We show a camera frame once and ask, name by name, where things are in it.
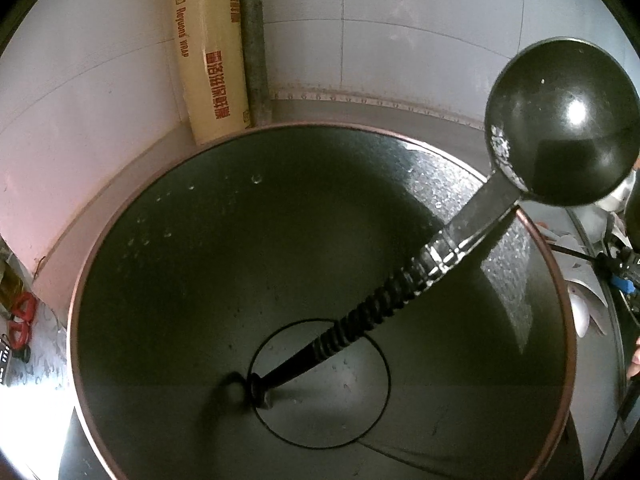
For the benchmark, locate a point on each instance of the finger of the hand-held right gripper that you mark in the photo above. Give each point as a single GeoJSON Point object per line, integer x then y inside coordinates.
{"type": "Point", "coordinates": [625, 282]}

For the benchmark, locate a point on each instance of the white dotted rice paddle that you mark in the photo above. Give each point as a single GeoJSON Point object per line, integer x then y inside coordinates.
{"type": "Point", "coordinates": [575, 267]}

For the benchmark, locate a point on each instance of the large black ladle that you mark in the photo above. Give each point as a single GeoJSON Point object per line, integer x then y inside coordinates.
{"type": "Point", "coordinates": [560, 120]}

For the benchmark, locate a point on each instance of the red cylindrical holder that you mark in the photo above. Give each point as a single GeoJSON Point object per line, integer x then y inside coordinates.
{"type": "Point", "coordinates": [200, 285]}

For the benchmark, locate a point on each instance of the person's right hand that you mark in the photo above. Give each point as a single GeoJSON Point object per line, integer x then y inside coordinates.
{"type": "Point", "coordinates": [635, 360]}

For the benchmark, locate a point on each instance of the grey pipe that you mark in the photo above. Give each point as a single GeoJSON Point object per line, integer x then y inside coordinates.
{"type": "Point", "coordinates": [252, 35]}

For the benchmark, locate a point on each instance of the yellow cling wrap box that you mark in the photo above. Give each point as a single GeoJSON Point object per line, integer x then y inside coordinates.
{"type": "Point", "coordinates": [210, 50]}

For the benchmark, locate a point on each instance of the silver foil sheet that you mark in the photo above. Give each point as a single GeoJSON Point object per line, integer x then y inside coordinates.
{"type": "Point", "coordinates": [35, 370]}

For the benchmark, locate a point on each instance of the red scissors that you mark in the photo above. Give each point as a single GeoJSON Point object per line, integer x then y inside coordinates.
{"type": "Point", "coordinates": [22, 320]}

